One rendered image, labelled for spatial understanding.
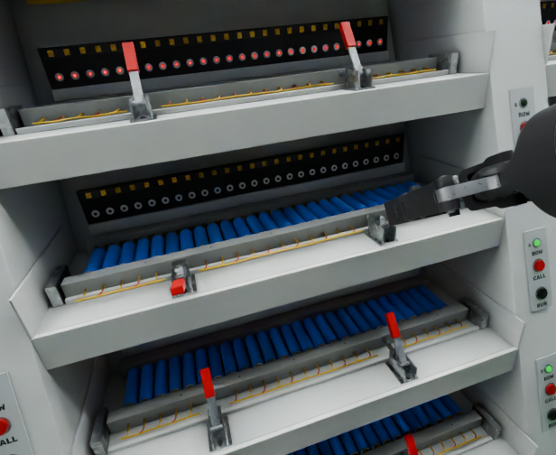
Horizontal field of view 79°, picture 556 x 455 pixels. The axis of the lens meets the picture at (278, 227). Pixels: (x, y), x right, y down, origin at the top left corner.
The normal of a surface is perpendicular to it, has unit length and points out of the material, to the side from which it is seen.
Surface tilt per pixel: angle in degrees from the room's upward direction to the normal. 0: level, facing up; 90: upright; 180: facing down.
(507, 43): 90
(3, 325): 90
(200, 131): 109
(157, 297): 19
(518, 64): 90
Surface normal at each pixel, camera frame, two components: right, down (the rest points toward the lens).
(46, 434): 0.23, 0.08
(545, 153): -0.98, 0.04
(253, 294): 0.28, 0.40
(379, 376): -0.11, -0.89
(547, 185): -0.84, 0.49
